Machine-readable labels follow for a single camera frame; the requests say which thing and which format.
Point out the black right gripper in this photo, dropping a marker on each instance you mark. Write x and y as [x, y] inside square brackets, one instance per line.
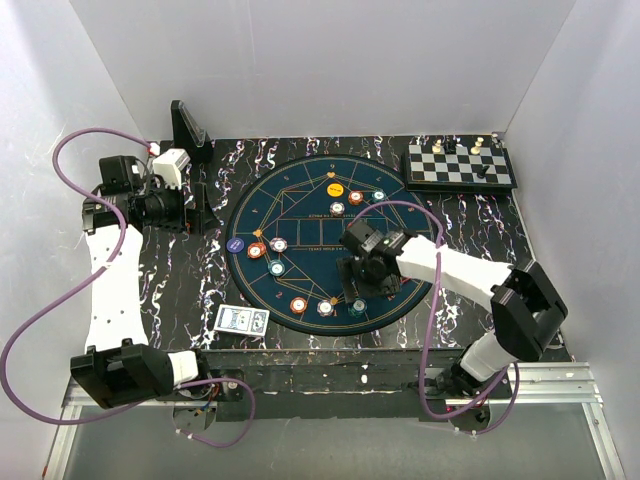
[389, 286]

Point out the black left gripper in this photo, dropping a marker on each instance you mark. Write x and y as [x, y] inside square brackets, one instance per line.
[204, 217]

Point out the purple small blind button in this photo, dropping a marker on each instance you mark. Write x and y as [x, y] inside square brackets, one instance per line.
[235, 245]

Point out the blue white poker chip stack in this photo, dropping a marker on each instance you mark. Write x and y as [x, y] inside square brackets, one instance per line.
[325, 308]

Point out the orange chips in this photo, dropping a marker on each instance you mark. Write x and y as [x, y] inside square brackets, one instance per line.
[355, 198]
[255, 250]

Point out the blue white chips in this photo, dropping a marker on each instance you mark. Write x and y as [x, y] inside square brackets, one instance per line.
[337, 209]
[278, 244]

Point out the orange poker chip stack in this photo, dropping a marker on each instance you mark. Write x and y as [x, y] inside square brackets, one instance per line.
[298, 305]

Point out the green chips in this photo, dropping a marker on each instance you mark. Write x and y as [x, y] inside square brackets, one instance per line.
[276, 268]
[378, 196]

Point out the yellow big blind button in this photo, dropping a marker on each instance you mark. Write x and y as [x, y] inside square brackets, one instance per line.
[335, 190]

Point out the blue playing card box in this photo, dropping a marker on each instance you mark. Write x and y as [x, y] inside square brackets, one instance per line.
[241, 320]

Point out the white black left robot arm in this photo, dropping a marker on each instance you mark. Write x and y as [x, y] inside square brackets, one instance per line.
[119, 367]

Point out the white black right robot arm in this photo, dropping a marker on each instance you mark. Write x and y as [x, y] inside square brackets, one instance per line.
[526, 308]

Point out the green poker chip stack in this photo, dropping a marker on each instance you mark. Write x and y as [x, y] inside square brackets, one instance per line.
[358, 308]

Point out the round blue poker mat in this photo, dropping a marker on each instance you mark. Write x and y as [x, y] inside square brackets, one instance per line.
[291, 202]

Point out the black card holder stand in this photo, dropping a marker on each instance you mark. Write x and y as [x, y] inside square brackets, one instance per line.
[188, 135]

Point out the black white chess board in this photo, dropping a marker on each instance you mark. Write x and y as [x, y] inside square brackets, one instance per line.
[425, 171]

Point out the black chess piece front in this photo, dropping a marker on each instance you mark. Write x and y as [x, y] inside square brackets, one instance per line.
[483, 172]

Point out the black chess piece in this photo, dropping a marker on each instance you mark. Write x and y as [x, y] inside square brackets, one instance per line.
[483, 172]
[450, 145]

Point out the black chess piece back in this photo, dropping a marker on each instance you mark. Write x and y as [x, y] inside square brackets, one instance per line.
[450, 145]

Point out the white chess piece right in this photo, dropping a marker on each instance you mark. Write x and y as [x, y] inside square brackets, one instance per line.
[478, 144]

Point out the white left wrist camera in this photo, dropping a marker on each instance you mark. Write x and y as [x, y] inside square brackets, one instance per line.
[170, 165]

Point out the aluminium rail frame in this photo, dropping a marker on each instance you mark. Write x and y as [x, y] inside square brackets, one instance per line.
[348, 421]

